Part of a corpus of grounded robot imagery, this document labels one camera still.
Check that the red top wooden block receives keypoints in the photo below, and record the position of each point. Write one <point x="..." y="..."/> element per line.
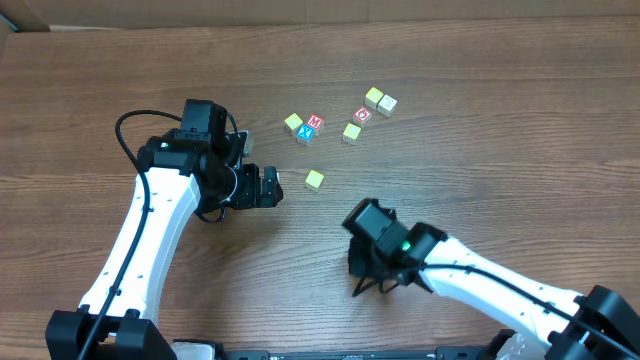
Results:
<point x="362" y="116"/>

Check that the cardboard backdrop panel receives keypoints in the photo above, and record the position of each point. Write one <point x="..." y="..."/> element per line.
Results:
<point x="39" y="15"/>

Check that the yellow top wooden block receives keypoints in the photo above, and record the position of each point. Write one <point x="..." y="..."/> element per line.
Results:
<point x="373" y="97"/>

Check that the plain cream wooden block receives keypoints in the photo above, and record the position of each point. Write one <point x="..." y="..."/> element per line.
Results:
<point x="387" y="105"/>

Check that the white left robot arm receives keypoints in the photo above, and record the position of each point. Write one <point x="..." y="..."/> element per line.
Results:
<point x="179" y="178"/>

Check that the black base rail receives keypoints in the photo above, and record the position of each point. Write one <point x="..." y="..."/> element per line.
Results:
<point x="375" y="354"/>

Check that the yellow block beside M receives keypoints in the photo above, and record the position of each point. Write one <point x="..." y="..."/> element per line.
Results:
<point x="292" y="123"/>

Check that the blue X wooden block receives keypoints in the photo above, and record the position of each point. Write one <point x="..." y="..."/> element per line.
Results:
<point x="305" y="134"/>

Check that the yellow wooden block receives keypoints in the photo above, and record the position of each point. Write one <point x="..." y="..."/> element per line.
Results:
<point x="373" y="97"/>
<point x="351" y="133"/>

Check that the red M wooden block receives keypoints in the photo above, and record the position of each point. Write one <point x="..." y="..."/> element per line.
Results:
<point x="316" y="122"/>

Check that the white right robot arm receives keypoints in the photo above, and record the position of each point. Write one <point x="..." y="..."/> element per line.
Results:
<point x="553" y="323"/>

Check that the leaf picture wooden block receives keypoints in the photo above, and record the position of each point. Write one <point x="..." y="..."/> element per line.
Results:
<point x="314" y="180"/>

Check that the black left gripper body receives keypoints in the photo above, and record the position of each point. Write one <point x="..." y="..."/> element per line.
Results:
<point x="263" y="186"/>

